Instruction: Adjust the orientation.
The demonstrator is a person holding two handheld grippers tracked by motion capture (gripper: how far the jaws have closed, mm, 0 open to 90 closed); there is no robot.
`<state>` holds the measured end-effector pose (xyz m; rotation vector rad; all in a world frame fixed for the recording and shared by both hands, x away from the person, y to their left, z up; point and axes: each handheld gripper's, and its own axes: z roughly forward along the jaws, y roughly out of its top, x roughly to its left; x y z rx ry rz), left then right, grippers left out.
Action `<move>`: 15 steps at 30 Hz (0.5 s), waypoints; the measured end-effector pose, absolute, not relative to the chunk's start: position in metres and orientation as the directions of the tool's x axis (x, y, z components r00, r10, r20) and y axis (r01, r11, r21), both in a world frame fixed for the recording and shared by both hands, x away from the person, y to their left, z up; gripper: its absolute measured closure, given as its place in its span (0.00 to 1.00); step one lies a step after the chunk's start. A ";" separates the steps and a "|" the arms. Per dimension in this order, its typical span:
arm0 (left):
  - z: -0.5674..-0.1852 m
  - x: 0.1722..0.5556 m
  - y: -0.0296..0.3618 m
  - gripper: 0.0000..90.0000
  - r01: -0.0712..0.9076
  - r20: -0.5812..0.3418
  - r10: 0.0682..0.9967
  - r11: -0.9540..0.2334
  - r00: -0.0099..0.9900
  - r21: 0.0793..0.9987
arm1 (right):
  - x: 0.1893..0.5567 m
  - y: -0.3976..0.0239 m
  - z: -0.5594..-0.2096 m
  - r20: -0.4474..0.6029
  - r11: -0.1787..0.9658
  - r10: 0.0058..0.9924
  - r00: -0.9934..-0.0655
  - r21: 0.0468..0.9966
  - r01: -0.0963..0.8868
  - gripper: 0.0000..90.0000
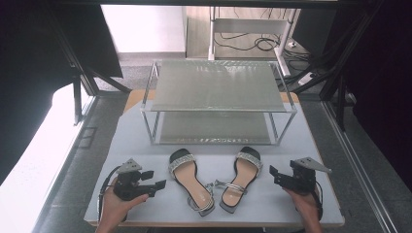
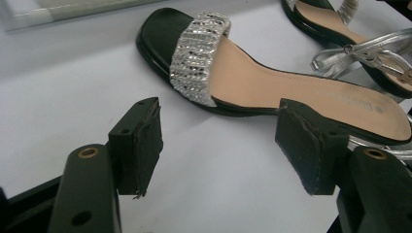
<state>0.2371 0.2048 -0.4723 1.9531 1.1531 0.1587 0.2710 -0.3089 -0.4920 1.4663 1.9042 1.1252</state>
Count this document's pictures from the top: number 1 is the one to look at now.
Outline black cables on floor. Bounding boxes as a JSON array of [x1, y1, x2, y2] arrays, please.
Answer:
[[213, 8, 314, 63]]

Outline black metal frame strut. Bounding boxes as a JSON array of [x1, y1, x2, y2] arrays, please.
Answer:
[[48, 0, 132, 126], [285, 0, 385, 132]]

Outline black sandal with glitter strap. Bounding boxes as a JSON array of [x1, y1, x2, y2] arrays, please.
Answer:
[[214, 146, 264, 215], [168, 148, 217, 217]]

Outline person's right hand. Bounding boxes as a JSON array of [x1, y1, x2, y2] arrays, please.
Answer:
[[283, 187, 322, 224]]

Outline left hand-held gripper cable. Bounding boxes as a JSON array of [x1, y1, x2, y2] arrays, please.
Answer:
[[97, 165, 121, 222]]

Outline aluminium rail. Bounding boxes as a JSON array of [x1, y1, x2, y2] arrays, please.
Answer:
[[323, 100, 400, 233]]

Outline right hand-held gripper cable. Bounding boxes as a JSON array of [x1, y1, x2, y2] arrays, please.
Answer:
[[310, 181, 325, 221]]

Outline white metal stand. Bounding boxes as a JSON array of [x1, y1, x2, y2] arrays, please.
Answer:
[[208, 6, 297, 78]]

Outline glass two-tier shoe rack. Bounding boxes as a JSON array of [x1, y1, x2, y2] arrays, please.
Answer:
[[140, 58, 298, 146]]

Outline white power strip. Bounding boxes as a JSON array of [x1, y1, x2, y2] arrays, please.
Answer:
[[296, 72, 317, 86]]

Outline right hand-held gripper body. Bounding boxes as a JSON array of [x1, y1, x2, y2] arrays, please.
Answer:
[[290, 156, 332, 196]]

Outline dark floor outlet cover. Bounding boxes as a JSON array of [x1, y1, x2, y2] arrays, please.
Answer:
[[78, 126, 98, 150]]

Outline hand-held gripper cable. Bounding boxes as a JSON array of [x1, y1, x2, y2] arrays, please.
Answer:
[[97, 165, 121, 222], [310, 181, 325, 221]]

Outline person's left hand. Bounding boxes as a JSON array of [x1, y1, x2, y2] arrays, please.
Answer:
[[98, 184, 150, 227]]

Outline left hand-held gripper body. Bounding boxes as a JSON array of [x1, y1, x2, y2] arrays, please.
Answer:
[[113, 158, 151, 202]]

